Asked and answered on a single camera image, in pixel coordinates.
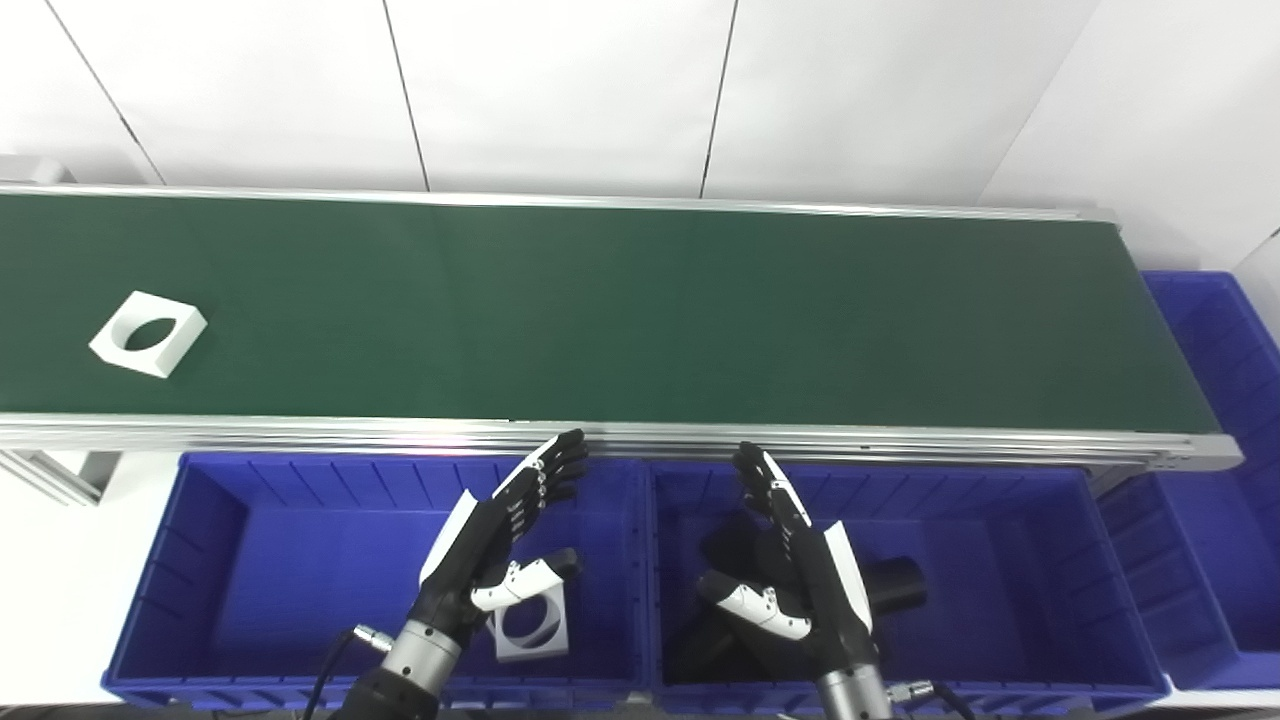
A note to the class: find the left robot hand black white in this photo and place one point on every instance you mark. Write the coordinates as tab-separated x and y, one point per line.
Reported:
480	540

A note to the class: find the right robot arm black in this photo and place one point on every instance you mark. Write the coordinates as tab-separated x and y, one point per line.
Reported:
855	695

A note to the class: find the black cylinder part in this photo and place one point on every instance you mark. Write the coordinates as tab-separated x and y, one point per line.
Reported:
705	650

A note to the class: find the green conveyor belt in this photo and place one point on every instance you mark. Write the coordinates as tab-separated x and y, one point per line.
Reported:
700	442
640	310

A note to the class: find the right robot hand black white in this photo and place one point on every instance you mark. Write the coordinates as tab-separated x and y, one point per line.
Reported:
820	590

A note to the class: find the blue plastic bin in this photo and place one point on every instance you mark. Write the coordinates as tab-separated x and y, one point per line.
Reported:
280	580
1000	600
1220	480

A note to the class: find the white square part with hole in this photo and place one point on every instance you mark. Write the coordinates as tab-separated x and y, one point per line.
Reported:
175	352
555	640

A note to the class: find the aluminium conveyor leg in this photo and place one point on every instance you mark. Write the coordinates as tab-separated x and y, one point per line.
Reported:
60	475

